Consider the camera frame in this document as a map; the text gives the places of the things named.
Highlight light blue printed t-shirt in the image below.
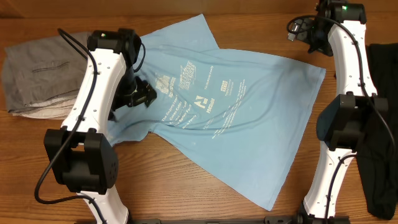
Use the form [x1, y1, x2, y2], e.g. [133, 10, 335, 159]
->
[108, 15, 326, 210]

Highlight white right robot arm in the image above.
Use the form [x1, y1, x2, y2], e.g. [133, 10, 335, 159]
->
[264, 1, 388, 223]

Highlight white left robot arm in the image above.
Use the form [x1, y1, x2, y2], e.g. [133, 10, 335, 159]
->
[34, 29, 157, 224]

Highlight folded beige garment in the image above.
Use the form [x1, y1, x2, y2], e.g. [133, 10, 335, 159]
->
[9, 92, 77, 119]

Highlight folded grey trousers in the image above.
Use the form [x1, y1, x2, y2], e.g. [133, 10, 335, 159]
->
[1, 36, 87, 113]

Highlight black garment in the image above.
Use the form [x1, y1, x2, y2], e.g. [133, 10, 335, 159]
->
[357, 43, 397, 220]

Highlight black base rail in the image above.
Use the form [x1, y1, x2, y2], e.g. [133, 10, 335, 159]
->
[74, 214, 352, 224]

